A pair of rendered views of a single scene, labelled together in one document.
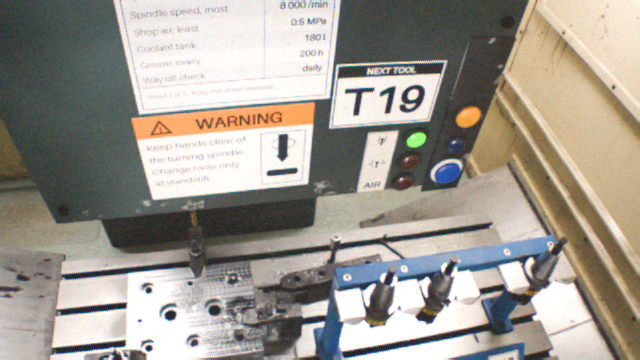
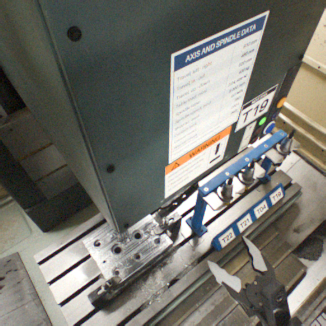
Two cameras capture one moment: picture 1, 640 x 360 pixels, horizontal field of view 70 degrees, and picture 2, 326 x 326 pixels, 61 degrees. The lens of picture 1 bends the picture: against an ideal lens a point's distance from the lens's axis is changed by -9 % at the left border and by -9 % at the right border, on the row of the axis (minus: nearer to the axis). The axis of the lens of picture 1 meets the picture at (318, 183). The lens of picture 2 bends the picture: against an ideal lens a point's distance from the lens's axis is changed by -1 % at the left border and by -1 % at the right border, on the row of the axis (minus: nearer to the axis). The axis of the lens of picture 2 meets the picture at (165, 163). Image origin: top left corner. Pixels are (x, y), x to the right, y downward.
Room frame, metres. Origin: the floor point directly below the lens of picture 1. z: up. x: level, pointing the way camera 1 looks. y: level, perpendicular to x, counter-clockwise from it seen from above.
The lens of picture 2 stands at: (0.05, 0.26, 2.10)
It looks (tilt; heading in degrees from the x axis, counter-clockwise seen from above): 54 degrees down; 338
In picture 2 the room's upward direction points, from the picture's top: straight up
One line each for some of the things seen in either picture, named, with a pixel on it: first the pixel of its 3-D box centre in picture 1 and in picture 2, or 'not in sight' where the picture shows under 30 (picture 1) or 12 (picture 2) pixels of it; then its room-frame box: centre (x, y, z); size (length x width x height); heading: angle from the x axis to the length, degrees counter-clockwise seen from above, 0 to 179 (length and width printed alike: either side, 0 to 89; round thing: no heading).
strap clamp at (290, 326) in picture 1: (272, 319); (167, 225); (0.48, 0.07, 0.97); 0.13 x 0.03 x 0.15; 106
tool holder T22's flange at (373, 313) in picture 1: (380, 301); (225, 193); (0.43, -0.13, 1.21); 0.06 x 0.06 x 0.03
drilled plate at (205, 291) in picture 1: (193, 315); (128, 244); (0.47, 0.25, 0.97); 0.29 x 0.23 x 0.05; 106
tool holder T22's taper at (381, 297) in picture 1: (385, 289); (228, 186); (0.43, -0.13, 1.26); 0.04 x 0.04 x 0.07
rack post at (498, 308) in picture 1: (518, 286); (269, 158); (0.59, -0.49, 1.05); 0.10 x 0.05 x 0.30; 16
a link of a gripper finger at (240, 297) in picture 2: not in sight; (241, 290); (0.10, 0.06, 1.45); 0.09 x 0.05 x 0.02; 35
